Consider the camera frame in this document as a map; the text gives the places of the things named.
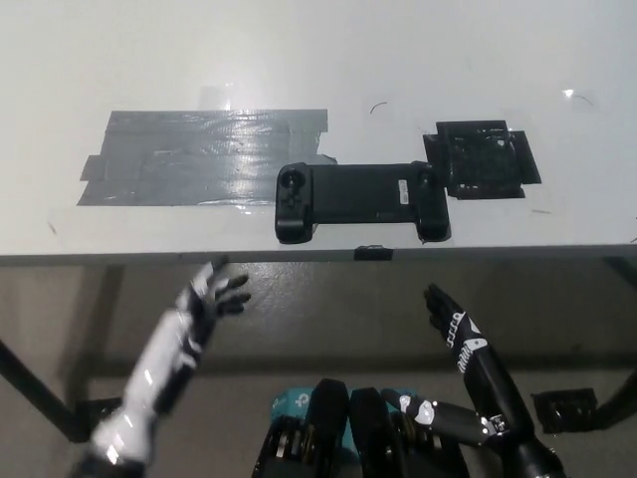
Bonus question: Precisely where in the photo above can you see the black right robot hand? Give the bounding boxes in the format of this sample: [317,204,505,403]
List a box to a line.
[381,283,539,447]

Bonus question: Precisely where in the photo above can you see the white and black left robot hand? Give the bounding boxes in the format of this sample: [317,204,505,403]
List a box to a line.
[122,255,252,415]

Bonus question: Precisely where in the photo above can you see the black game controller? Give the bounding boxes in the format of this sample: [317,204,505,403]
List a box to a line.
[272,159,453,245]

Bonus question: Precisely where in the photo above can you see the black robot torso teal tops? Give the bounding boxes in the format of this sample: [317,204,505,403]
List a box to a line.
[252,377,469,478]

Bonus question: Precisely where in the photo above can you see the black table leg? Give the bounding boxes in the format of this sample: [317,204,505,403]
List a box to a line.
[0,337,90,444]
[592,356,637,430]

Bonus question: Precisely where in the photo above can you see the square black tape patch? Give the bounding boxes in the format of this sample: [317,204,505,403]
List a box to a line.
[421,119,543,201]

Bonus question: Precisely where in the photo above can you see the large grey duct tape patch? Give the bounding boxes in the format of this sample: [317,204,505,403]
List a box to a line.
[76,107,340,208]

